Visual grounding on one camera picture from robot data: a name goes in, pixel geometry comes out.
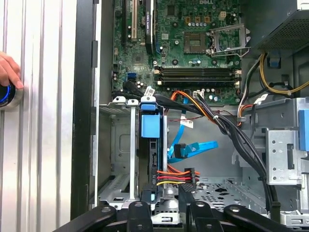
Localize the grey metal disk bay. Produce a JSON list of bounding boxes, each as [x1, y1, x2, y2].
[[98, 95, 169, 211]]

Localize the green motherboard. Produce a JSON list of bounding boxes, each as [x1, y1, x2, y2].
[[111, 0, 243, 106]]

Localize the metal socket cover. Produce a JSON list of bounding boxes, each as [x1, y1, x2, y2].
[[209, 23, 249, 55]]

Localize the orange red power wire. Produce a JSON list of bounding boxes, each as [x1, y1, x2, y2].
[[155, 166, 201, 194]]

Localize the grey drive cage blue latch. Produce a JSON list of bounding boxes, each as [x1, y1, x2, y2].
[[263, 96, 309, 232]]

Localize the grey white wire bundle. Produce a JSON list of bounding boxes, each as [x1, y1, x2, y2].
[[238, 54, 263, 126]]

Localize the white expansion slot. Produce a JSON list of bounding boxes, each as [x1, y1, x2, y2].
[[131, 0, 138, 41]]

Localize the round black tool blue ring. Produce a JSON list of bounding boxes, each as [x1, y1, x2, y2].
[[0, 83, 24, 109]]

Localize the CPU socket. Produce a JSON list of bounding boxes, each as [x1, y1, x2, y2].
[[183, 32, 207, 54]]

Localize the black cable bundle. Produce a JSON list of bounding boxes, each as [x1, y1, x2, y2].
[[112, 81, 282, 222]]

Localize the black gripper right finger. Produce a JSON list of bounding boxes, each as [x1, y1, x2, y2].
[[190, 201, 288, 232]]

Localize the wire locking lever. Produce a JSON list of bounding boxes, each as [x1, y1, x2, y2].
[[207, 46, 252, 58]]

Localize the yellow wire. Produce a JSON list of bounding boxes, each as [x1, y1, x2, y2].
[[259, 52, 309, 95]]

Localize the hard disk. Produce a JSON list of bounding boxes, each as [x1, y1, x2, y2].
[[138, 101, 169, 203]]

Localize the grey power supply unit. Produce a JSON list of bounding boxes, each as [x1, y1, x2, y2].
[[251, 0, 309, 58]]

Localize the orange wire loop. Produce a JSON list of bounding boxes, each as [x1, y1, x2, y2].
[[170, 90, 218, 124]]

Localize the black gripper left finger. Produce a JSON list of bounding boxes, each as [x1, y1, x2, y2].
[[51, 200, 155, 232]]

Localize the person's hand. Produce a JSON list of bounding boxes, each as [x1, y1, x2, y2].
[[0, 50, 24, 90]]

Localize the black RAM slots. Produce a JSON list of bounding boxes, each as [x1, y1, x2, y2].
[[153, 65, 242, 88]]

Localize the black open PC case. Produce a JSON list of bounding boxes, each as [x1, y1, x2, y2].
[[70, 0, 309, 232]]

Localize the blue data wire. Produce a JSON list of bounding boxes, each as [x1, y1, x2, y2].
[[168, 96, 219, 165]]

